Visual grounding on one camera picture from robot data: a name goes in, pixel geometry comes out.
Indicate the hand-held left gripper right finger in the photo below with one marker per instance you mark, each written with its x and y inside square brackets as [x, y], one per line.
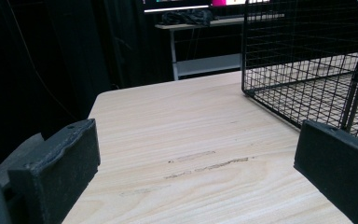
[338, 161]

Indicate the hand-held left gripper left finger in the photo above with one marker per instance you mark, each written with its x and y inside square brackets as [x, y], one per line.
[56, 168]

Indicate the black curtain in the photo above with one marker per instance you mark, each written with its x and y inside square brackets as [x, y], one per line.
[49, 46]

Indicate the white desk with metal legs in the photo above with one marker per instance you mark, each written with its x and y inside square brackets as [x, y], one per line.
[199, 43]

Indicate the dark cloth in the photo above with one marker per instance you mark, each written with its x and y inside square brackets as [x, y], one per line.
[188, 17]

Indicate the monitor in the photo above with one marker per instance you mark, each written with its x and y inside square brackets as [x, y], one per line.
[192, 4]

